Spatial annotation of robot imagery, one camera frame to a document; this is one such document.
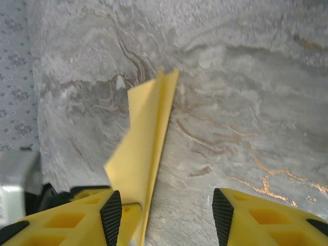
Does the yellow paper sheet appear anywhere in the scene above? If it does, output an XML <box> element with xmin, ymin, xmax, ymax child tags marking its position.
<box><xmin>104</xmin><ymin>67</ymin><xmax>180</xmax><ymax>246</ymax></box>

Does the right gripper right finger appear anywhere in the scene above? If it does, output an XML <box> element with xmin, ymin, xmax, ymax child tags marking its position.
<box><xmin>212</xmin><ymin>188</ymin><xmax>328</xmax><ymax>246</ymax></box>

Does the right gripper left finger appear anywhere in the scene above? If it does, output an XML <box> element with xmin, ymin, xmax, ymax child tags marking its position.
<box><xmin>0</xmin><ymin>190</ymin><xmax>122</xmax><ymax>246</ymax></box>

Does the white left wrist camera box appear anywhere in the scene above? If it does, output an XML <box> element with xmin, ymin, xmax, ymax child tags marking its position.
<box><xmin>0</xmin><ymin>150</ymin><xmax>42</xmax><ymax>221</ymax></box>

